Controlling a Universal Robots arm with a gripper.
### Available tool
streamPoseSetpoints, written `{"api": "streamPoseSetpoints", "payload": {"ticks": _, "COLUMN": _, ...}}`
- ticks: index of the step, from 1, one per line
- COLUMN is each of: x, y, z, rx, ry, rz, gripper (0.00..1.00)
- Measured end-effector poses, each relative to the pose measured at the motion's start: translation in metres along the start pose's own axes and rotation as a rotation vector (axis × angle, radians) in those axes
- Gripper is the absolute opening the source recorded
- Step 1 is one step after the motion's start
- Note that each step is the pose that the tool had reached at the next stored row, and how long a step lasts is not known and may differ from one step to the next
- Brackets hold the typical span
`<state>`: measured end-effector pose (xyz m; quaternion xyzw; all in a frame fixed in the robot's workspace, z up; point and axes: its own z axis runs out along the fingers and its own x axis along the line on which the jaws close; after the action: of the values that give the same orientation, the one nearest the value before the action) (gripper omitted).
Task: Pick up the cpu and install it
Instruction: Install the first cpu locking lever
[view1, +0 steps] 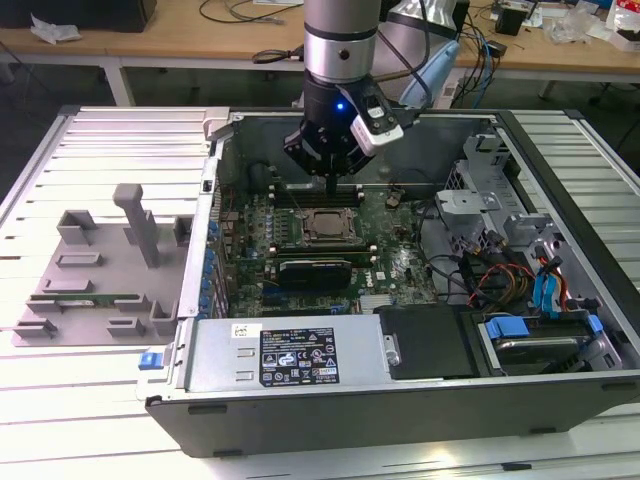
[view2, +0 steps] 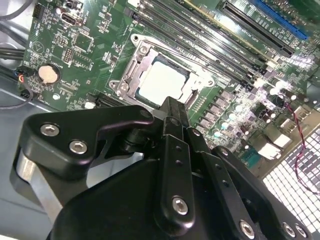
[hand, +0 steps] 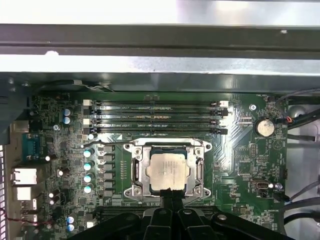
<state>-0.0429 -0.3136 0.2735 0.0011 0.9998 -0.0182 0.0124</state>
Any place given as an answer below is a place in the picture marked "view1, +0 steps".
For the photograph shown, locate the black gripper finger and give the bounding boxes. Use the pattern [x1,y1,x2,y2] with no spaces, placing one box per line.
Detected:
[283,130,335,195]
[333,148,377,195]

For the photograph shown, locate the metal socket cover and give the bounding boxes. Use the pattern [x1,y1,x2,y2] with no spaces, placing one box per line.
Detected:
[301,208,359,245]

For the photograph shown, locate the silver CPU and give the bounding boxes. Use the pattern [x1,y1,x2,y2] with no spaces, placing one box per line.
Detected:
[310,213,347,237]

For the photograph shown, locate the CPU socket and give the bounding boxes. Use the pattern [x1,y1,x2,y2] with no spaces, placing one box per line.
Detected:
[298,205,360,246]

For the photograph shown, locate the black RAM slot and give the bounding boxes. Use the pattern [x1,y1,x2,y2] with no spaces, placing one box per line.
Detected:
[268,243,376,251]
[269,253,377,263]
[273,248,375,257]
[272,200,361,208]
[267,186,363,194]
[272,191,361,198]
[267,195,363,203]
[273,240,372,248]

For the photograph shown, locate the green motherboard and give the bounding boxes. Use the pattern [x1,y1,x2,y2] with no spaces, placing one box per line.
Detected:
[212,184,441,319]

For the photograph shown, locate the black graphics card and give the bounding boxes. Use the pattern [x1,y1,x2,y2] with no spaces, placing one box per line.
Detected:
[276,256,355,290]

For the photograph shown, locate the grey metal disk bay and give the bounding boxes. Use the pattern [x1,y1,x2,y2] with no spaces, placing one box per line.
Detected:
[433,132,554,261]

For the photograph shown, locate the wooden desk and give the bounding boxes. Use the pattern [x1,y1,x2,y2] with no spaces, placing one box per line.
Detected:
[0,0,640,109]

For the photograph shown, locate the silver finned heatsink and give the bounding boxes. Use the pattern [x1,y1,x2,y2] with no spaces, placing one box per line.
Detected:
[360,293,397,310]

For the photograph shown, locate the tall black box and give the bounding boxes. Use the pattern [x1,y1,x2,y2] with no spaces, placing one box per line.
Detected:
[452,0,471,39]

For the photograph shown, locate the black plastic shroud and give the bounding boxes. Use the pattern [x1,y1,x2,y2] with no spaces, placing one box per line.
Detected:
[373,304,484,380]

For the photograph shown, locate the silver power supply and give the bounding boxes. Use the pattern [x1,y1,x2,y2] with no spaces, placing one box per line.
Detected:
[182,317,396,396]

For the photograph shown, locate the green RAM stick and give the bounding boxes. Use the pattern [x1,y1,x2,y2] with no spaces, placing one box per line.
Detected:
[28,293,142,307]

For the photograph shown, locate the grey parts rack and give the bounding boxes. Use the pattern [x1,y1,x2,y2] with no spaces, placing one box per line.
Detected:
[9,183,196,347]

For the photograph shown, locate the clear plastic wrap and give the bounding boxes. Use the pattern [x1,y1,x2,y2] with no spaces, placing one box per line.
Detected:
[543,7,607,45]

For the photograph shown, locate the black and grey PC case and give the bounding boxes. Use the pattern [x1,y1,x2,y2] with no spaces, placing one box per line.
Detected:
[135,107,640,459]

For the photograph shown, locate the hard disk in blue carrier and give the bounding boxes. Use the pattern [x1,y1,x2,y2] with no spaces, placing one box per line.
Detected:
[477,312,604,377]

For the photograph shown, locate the wide black box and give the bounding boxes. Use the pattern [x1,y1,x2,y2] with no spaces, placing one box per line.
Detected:
[0,0,159,32]

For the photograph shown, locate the white crumpled paper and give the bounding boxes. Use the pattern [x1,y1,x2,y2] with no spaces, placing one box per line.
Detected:
[29,13,82,42]

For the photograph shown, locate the white plastic bag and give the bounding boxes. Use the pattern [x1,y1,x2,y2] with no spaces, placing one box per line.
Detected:
[605,0,640,52]

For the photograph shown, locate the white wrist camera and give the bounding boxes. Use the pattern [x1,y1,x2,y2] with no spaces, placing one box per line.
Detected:
[348,106,405,152]

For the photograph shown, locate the black camera cable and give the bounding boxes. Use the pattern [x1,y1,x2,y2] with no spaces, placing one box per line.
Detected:
[377,0,435,124]

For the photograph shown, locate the yellow orange wire bundle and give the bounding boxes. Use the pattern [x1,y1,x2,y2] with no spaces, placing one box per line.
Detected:
[470,263,532,306]

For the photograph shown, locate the blue flat wire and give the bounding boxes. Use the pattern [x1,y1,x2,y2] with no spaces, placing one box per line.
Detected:
[530,255,565,321]

